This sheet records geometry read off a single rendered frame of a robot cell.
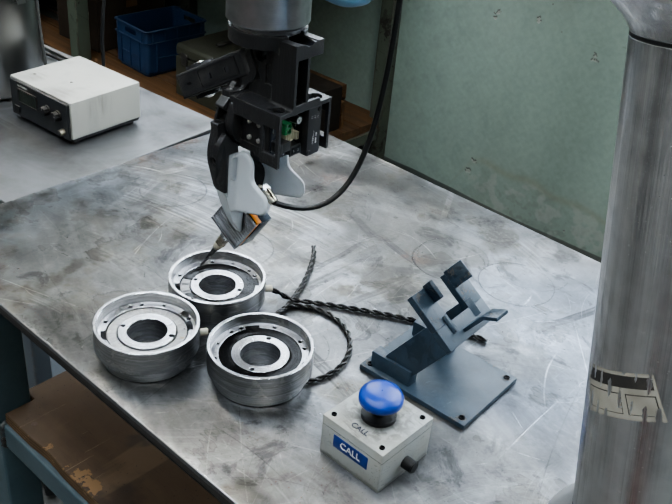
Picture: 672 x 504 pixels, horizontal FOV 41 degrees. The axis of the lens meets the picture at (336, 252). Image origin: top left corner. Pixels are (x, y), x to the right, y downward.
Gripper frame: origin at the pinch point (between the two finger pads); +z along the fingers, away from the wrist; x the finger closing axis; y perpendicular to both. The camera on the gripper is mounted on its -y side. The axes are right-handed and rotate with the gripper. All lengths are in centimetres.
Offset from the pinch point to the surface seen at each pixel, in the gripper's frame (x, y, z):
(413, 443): -5.5, 26.7, 10.2
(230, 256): 3.5, -5.4, 9.7
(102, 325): -14.1, -5.7, 10.3
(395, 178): 39.0, -8.1, 13.3
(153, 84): 122, -160, 69
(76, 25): 115, -190, 56
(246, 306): -1.6, 2.1, 10.1
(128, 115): 37, -66, 23
